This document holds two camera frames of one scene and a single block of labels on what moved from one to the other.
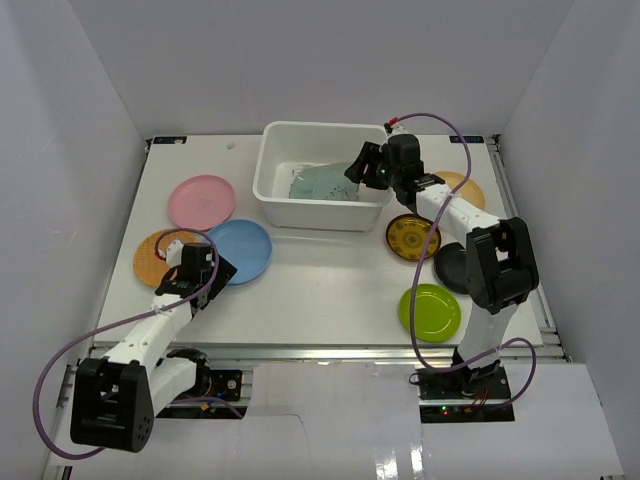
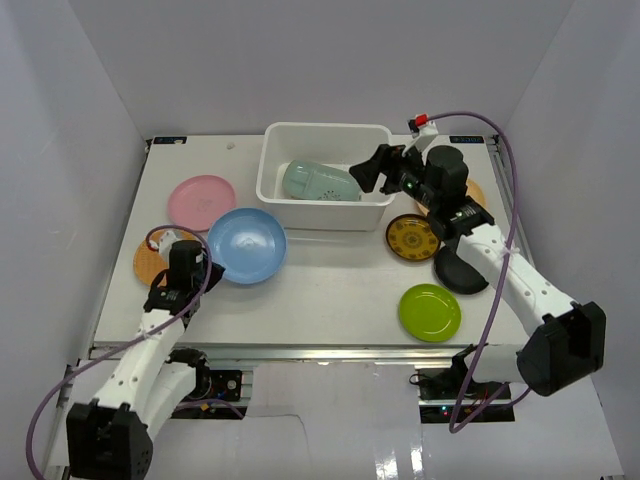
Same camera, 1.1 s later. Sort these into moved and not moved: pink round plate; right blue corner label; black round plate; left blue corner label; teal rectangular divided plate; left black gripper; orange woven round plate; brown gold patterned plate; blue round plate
Moved: teal rectangular divided plate; blue round plate; left black gripper
Not moved: brown gold patterned plate; pink round plate; right blue corner label; black round plate; orange woven round plate; left blue corner label
